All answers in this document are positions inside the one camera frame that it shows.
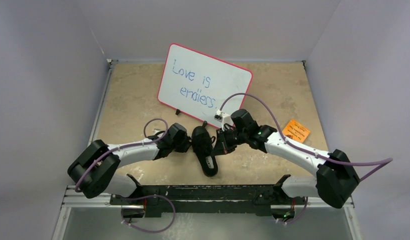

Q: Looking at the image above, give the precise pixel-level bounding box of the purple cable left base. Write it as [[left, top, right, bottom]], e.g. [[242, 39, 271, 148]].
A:
[[120, 194, 177, 234]]

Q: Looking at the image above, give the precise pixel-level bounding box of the black shoe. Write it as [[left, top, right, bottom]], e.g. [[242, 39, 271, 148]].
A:
[[191, 126, 218, 177]]

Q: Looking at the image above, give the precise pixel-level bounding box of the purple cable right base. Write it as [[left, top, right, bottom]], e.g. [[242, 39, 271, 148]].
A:
[[276, 197, 309, 226]]

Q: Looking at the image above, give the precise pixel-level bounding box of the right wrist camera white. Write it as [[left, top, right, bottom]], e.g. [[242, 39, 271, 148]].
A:
[[214, 109, 232, 129]]

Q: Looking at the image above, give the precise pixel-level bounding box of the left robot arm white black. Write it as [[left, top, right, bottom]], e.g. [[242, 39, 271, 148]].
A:
[[67, 123, 191, 205]]

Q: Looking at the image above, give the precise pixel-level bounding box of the pink framed whiteboard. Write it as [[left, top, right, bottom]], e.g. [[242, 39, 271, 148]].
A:
[[157, 43, 253, 128]]

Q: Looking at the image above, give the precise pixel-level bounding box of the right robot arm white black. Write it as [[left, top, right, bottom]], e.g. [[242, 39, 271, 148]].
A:
[[212, 109, 360, 209]]

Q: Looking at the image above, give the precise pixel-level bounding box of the purple cable base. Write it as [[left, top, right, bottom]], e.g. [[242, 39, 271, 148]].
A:
[[120, 194, 177, 234], [276, 197, 309, 226]]

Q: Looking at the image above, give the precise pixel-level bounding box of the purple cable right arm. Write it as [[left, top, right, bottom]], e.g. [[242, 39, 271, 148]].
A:
[[218, 93, 394, 182]]

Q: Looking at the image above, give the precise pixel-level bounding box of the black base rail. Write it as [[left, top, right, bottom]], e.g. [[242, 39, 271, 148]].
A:
[[110, 180, 306, 218]]

